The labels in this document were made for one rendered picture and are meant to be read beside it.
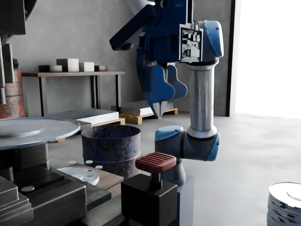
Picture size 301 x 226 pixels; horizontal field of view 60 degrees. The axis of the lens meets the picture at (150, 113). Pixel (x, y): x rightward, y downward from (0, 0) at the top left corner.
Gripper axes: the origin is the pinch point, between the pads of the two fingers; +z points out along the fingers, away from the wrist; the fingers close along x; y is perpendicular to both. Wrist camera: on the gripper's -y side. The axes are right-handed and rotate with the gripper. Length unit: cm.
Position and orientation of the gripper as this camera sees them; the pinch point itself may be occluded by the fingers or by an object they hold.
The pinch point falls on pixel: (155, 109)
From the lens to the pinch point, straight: 47.3
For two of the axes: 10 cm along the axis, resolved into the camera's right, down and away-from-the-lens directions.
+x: 6.4, -1.4, 7.6
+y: 7.7, 1.1, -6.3
